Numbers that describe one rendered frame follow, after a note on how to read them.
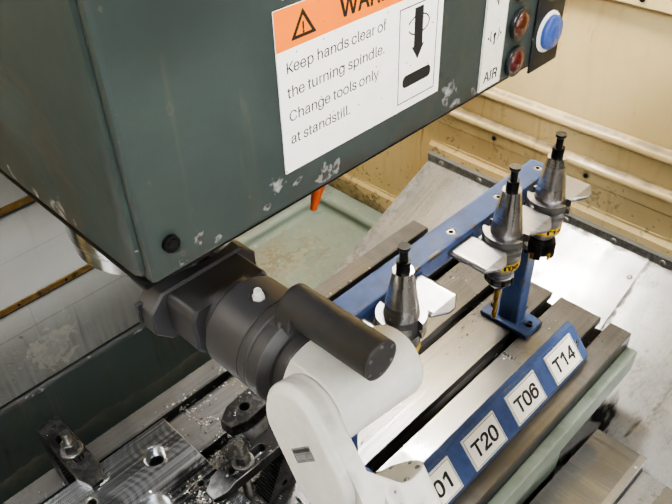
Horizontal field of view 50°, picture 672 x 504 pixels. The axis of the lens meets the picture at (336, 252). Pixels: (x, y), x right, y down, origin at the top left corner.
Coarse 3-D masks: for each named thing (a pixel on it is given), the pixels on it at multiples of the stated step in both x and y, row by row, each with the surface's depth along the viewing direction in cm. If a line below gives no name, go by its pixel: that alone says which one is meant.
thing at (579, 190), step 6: (570, 180) 109; (576, 180) 109; (570, 186) 108; (576, 186) 108; (582, 186) 108; (588, 186) 108; (570, 192) 106; (576, 192) 106; (582, 192) 106; (588, 192) 107; (576, 198) 105; (582, 198) 106
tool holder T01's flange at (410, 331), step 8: (376, 312) 87; (424, 312) 86; (376, 320) 86; (384, 320) 85; (424, 320) 85; (400, 328) 84; (408, 328) 84; (416, 328) 86; (424, 328) 87; (408, 336) 85
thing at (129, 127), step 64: (0, 0) 36; (64, 0) 32; (128, 0) 33; (192, 0) 35; (256, 0) 38; (448, 0) 51; (512, 0) 57; (0, 64) 41; (64, 64) 34; (128, 64) 34; (192, 64) 37; (256, 64) 40; (448, 64) 54; (0, 128) 46; (64, 128) 38; (128, 128) 36; (192, 128) 39; (256, 128) 42; (384, 128) 52; (64, 192) 43; (128, 192) 38; (192, 192) 41; (256, 192) 45; (128, 256) 41; (192, 256) 43
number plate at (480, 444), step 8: (488, 416) 107; (480, 424) 106; (488, 424) 107; (496, 424) 108; (472, 432) 105; (480, 432) 106; (488, 432) 107; (496, 432) 108; (464, 440) 104; (472, 440) 105; (480, 440) 106; (488, 440) 107; (496, 440) 107; (504, 440) 108; (464, 448) 104; (472, 448) 105; (480, 448) 105; (488, 448) 106; (496, 448) 107; (472, 456) 104; (480, 456) 105; (488, 456) 106; (472, 464) 104; (480, 464) 105
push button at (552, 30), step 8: (552, 16) 61; (560, 16) 62; (552, 24) 61; (560, 24) 62; (544, 32) 61; (552, 32) 62; (560, 32) 63; (544, 40) 62; (552, 40) 62; (544, 48) 62
